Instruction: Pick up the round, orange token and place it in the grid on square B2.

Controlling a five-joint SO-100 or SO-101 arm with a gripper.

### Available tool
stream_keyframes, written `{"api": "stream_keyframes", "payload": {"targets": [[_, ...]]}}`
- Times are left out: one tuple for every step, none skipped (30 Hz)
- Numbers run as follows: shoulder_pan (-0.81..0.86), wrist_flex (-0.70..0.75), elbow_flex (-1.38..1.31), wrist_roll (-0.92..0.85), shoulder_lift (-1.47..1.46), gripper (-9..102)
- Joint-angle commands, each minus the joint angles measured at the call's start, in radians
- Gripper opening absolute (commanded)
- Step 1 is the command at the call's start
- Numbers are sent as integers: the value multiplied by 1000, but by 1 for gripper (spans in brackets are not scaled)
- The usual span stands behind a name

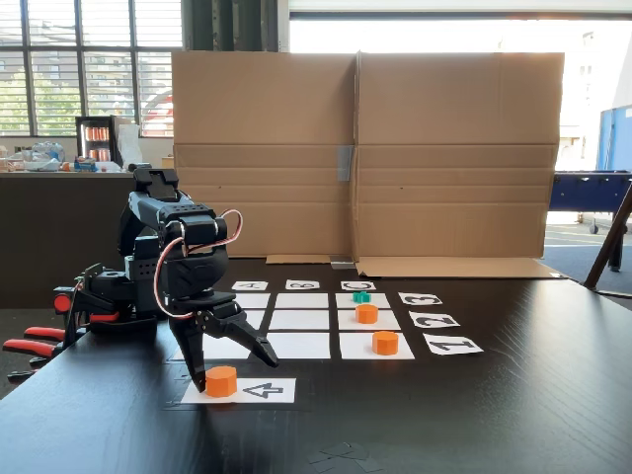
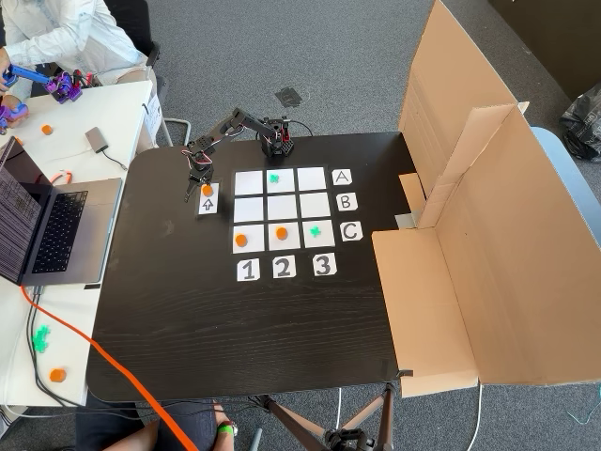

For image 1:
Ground dark green curtain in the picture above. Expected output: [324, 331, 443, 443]
[181, 0, 280, 53]

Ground dark wooden counter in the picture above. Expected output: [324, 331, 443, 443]
[0, 169, 170, 308]

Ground black clamp with red knob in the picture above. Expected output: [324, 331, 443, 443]
[52, 292, 121, 325]

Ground blue panel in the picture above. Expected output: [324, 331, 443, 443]
[595, 104, 632, 172]

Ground paper sheet number 1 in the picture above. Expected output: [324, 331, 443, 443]
[422, 333, 484, 356]

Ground paper sheet number 3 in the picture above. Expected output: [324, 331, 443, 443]
[397, 291, 443, 306]

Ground clear plastic bags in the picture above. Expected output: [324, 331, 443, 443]
[19, 141, 66, 172]

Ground red-handled black clamp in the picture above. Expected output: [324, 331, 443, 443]
[2, 325, 68, 384]

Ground white paper bag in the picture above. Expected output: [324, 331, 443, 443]
[117, 122, 145, 169]

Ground brown wooden leg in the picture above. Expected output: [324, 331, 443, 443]
[583, 185, 632, 290]

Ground blue foosball table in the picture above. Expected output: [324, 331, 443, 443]
[548, 170, 632, 235]

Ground mini fridge with cans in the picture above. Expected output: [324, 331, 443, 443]
[75, 116, 125, 169]

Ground paper sheet number 2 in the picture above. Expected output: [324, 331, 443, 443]
[408, 311, 461, 329]

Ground long grey tape strip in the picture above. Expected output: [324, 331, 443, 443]
[336, 145, 355, 183]

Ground large brown cardboard box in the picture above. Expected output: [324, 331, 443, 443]
[170, 48, 570, 279]

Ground white arrow paper sheet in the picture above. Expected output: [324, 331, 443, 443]
[180, 377, 297, 405]

